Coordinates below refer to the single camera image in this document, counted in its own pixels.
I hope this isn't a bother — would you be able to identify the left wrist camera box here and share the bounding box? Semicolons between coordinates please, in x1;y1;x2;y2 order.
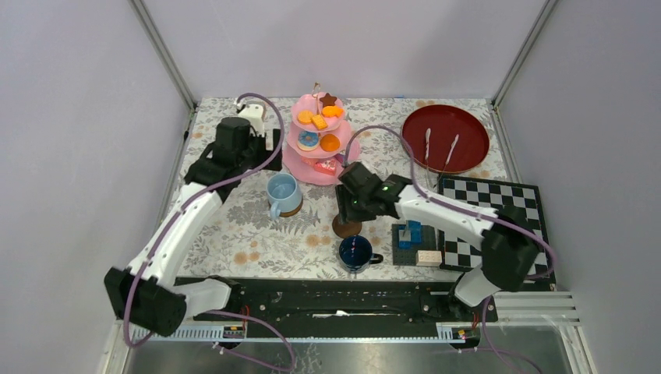
237;104;266;136

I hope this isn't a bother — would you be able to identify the floral patterned tablecloth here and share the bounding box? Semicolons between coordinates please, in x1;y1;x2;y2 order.
178;97;511;281

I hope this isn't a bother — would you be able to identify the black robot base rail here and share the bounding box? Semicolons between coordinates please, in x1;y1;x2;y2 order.
226;278;498;339

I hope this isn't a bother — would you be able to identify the grey building block baseplate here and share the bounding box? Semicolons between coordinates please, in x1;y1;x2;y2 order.
391;224;440;266

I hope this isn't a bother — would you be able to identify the blue frosted donut toy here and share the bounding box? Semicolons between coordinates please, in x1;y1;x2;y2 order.
297;131;320;152

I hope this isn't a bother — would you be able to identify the aluminium frame post right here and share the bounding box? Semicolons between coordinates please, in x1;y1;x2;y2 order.
491;0;560;109

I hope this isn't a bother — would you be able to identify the aluminium frame post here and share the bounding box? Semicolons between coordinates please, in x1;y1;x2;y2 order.
491;0;560;109
128;0;196;111

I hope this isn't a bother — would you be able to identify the light brown wooden coaster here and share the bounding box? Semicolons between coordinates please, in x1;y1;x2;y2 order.
279;200;303;217

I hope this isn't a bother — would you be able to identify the black white checkerboard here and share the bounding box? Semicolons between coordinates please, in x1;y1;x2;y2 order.
437;176;549;272

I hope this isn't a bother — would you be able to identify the dark red round tray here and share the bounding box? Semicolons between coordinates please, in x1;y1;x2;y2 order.
401;104;490;174

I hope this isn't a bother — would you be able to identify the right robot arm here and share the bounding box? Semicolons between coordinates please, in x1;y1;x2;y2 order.
337;162;539;307

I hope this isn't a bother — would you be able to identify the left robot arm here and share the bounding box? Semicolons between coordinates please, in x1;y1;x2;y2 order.
104;116;281;337

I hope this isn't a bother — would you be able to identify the light blue mug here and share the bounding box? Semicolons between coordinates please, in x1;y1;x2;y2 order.
267;173;303;220

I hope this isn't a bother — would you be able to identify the orange yellow fish pastry toy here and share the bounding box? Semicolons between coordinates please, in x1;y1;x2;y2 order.
321;105;345;118

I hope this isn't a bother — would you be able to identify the aluminium frame post left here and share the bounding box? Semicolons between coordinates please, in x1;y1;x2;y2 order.
128;0;196;111

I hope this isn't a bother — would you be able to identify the pink three-tier cake stand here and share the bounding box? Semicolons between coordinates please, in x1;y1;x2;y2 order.
283;83;359;185

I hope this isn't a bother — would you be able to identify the orange round cookie toy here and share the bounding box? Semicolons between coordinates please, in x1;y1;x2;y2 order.
296;110;315;125

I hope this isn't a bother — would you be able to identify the white building block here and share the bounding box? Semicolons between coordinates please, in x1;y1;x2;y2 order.
415;250;443;267

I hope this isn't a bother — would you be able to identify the blue building block tower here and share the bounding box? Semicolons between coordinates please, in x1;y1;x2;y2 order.
397;221;422;249

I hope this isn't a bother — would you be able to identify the orange tart toy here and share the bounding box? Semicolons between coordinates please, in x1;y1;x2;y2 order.
320;134;341;152

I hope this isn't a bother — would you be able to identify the dark blue mug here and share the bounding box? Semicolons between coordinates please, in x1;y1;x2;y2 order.
338;235;384;273

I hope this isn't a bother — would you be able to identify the dark brown wooden coaster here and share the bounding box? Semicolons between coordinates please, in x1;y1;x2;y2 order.
332;216;362;238

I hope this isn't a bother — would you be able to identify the brown star cookie toy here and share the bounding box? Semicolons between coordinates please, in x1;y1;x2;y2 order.
319;93;338;108

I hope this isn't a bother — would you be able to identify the yellow square biscuit toy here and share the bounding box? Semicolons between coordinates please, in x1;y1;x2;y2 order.
310;115;328;131

